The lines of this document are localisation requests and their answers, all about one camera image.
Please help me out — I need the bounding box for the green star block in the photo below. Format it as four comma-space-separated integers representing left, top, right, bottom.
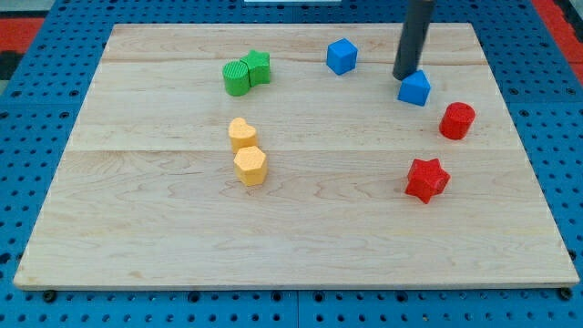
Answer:
240, 49, 271, 87

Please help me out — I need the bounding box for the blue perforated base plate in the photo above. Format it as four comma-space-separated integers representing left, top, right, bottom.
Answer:
1, 1, 582, 327

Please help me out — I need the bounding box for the blue cube block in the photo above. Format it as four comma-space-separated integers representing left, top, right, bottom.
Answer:
326, 38, 358, 76

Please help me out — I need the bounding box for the light wooden board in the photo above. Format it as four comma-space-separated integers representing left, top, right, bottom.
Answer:
14, 23, 579, 291

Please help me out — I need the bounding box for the red star block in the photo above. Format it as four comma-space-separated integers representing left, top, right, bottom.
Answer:
404, 159, 451, 204

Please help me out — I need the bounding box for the yellow hexagon block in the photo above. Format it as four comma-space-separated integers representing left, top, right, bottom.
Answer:
233, 146, 268, 186

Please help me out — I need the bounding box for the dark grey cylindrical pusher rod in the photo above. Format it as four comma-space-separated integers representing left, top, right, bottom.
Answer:
393, 0, 435, 81

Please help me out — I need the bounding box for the red cylinder block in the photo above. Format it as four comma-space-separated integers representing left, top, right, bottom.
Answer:
439, 102, 476, 140

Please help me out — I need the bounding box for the green cylinder block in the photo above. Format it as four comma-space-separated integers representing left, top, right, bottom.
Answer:
222, 61, 251, 97

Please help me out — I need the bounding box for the yellow heart block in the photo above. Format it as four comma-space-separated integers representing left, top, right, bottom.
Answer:
228, 118, 258, 153

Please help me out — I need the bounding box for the blue triangle block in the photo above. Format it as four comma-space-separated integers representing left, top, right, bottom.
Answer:
397, 70, 431, 107

